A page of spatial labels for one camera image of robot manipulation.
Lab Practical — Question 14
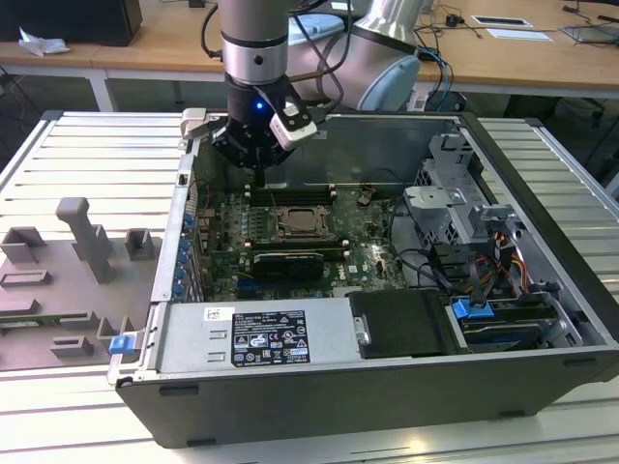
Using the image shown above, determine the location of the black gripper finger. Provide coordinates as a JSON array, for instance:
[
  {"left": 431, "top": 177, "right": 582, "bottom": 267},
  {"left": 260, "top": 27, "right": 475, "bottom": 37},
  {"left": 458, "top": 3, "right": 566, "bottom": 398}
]
[
  {"left": 211, "top": 125, "right": 263, "bottom": 189},
  {"left": 260, "top": 144, "right": 294, "bottom": 189}
]

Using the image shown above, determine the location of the metal socket cover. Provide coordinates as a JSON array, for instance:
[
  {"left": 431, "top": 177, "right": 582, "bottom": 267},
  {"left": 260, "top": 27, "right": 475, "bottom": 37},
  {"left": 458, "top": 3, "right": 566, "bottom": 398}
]
[{"left": 276, "top": 206, "right": 336, "bottom": 241}]

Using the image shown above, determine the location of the CPU socket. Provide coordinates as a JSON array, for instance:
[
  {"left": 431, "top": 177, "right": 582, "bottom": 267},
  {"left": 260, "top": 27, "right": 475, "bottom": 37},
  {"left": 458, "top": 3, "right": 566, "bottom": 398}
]
[{"left": 274, "top": 205, "right": 338, "bottom": 242}]

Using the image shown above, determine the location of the wooden desk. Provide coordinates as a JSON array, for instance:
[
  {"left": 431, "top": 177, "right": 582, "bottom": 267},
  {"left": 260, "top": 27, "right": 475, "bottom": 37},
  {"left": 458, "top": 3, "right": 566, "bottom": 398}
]
[{"left": 0, "top": 0, "right": 619, "bottom": 113}]

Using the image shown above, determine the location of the black expansion card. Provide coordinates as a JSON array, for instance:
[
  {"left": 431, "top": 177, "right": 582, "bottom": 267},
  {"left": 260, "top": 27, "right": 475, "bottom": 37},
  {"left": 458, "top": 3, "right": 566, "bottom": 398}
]
[{"left": 251, "top": 250, "right": 324, "bottom": 281}]

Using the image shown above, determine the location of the green motherboard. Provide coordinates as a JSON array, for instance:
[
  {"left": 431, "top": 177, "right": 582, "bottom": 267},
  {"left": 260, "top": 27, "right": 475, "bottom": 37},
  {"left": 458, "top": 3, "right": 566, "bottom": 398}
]
[{"left": 192, "top": 186, "right": 422, "bottom": 304}]

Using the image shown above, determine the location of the silver drive cage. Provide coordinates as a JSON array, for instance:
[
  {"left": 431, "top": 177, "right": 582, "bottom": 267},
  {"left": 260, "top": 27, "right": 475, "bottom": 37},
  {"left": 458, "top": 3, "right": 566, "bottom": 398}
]
[{"left": 403, "top": 132, "right": 526, "bottom": 252}]

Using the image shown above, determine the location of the black power supply label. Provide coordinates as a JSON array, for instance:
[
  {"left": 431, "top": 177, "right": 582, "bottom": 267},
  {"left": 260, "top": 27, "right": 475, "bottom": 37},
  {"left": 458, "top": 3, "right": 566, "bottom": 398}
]
[{"left": 231, "top": 310, "right": 310, "bottom": 366}]

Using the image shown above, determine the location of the grey parts rack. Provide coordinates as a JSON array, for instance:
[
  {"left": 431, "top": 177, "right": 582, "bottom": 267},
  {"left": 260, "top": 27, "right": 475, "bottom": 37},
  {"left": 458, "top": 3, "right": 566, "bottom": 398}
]
[{"left": 0, "top": 196, "right": 163, "bottom": 373}]

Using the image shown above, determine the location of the silver power supply unit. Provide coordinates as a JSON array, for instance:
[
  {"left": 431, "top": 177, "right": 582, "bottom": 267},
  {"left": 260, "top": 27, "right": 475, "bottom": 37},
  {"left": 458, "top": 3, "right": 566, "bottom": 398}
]
[{"left": 157, "top": 298, "right": 364, "bottom": 373}]

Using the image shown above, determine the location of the black box on desk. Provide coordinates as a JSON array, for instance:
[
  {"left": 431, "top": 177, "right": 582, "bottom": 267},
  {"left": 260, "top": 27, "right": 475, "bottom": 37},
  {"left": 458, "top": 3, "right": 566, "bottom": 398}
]
[{"left": 0, "top": 0, "right": 144, "bottom": 47}]

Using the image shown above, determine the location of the black plastic shroud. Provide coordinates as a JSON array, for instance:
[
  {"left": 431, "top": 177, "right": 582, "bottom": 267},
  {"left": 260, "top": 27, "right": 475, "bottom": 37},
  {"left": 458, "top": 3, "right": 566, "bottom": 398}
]
[{"left": 347, "top": 288, "right": 458, "bottom": 360}]

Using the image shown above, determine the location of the crumpled white paper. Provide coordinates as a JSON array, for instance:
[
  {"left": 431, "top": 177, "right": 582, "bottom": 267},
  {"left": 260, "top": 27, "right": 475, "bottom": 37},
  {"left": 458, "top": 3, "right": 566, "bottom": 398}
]
[{"left": 17, "top": 26, "right": 72, "bottom": 57}]

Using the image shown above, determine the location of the black open PC case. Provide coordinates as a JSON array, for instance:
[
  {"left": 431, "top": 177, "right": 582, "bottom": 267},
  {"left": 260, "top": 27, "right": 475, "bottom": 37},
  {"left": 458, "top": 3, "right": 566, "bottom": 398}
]
[{"left": 106, "top": 108, "right": 619, "bottom": 449}]

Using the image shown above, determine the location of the green RAM stick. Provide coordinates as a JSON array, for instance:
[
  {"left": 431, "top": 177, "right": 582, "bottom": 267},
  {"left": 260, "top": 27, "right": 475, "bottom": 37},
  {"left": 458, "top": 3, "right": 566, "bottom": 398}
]
[{"left": 0, "top": 315, "right": 67, "bottom": 327}]

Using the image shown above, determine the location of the white paper sheet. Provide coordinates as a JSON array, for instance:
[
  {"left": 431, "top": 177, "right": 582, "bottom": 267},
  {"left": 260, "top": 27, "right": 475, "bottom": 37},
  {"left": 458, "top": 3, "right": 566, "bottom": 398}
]
[{"left": 485, "top": 27, "right": 553, "bottom": 43}]

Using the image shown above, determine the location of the hard disk in blue carrier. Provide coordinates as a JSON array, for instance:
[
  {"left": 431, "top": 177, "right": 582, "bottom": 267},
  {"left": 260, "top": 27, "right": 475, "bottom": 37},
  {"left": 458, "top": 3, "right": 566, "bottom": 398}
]
[{"left": 447, "top": 297, "right": 557, "bottom": 353}]

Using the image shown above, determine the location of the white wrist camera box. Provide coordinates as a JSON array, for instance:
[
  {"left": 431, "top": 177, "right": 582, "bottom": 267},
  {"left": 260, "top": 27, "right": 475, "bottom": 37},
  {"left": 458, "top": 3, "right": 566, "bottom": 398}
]
[{"left": 268, "top": 99, "right": 319, "bottom": 150}]

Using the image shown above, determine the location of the grey case release handle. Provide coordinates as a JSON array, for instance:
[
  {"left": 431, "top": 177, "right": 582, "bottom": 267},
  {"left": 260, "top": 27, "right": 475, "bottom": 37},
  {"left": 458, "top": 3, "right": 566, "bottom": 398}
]
[{"left": 179, "top": 108, "right": 210, "bottom": 142}]

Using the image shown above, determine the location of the black camera cable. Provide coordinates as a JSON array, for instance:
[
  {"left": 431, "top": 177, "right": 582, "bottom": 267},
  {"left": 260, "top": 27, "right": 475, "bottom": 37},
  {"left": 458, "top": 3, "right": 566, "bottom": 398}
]
[{"left": 200, "top": 0, "right": 350, "bottom": 125}]

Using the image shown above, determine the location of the blue cable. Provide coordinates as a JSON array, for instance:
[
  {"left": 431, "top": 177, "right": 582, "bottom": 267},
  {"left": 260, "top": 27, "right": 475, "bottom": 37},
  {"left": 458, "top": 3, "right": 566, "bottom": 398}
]
[{"left": 418, "top": 45, "right": 455, "bottom": 113}]

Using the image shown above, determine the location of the flat black data wire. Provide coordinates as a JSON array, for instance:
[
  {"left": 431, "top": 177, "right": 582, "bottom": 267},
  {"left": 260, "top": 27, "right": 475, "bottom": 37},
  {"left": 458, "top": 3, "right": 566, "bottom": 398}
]
[{"left": 464, "top": 254, "right": 490, "bottom": 310}]

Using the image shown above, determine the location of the red yellow wire bundle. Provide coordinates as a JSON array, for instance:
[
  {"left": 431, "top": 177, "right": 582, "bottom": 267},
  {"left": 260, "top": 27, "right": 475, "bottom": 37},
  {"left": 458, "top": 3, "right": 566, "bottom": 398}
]
[{"left": 476, "top": 230, "right": 528, "bottom": 296}]

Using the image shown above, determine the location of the desk cable port frame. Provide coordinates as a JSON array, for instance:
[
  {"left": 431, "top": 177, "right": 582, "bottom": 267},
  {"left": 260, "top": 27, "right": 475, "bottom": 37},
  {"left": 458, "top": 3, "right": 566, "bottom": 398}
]
[{"left": 471, "top": 14, "right": 534, "bottom": 28}]

